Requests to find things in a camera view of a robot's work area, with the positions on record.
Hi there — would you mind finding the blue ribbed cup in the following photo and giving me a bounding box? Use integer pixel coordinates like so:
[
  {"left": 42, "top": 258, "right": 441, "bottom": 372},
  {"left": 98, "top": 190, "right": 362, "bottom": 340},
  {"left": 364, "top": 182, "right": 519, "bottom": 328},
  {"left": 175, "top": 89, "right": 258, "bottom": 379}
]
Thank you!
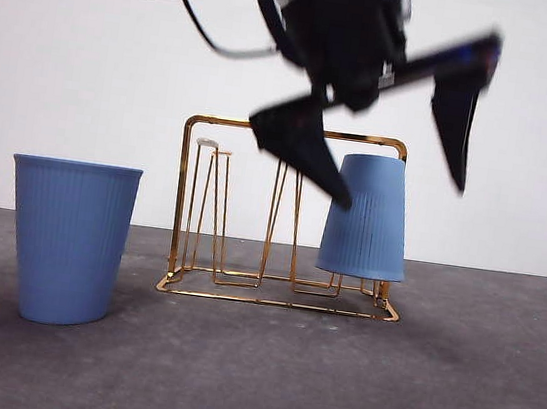
[
  {"left": 0, "top": 152, "right": 146, "bottom": 335},
  {"left": 314, "top": 149, "right": 420, "bottom": 285}
]

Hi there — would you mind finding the gold wire cup rack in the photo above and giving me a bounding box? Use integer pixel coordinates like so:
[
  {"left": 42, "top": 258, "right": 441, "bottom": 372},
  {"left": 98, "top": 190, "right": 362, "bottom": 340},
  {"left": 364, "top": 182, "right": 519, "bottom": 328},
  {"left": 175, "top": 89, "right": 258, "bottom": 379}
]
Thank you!
[{"left": 154, "top": 109, "right": 423, "bottom": 326}]

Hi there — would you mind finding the pale grey camera box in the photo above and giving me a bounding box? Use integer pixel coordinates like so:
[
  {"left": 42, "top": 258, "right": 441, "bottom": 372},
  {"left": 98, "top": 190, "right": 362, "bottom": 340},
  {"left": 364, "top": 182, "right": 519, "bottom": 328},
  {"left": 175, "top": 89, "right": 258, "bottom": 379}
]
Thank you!
[{"left": 385, "top": 0, "right": 415, "bottom": 25}]

